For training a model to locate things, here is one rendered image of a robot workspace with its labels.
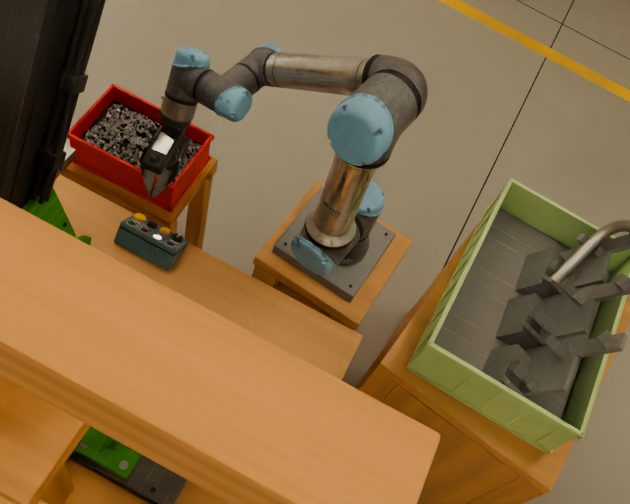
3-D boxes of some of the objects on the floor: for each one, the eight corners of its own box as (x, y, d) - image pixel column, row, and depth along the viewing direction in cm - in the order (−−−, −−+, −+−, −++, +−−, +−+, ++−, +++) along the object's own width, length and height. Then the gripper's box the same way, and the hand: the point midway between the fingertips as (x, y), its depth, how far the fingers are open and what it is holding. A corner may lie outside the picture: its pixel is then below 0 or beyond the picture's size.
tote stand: (409, 312, 278) (493, 203, 212) (517, 391, 271) (639, 304, 205) (314, 444, 243) (379, 363, 177) (435, 539, 236) (551, 491, 170)
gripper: (201, 117, 160) (178, 193, 171) (166, 101, 160) (144, 179, 170) (189, 128, 153) (165, 207, 163) (151, 111, 153) (130, 192, 163)
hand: (151, 193), depth 164 cm, fingers closed
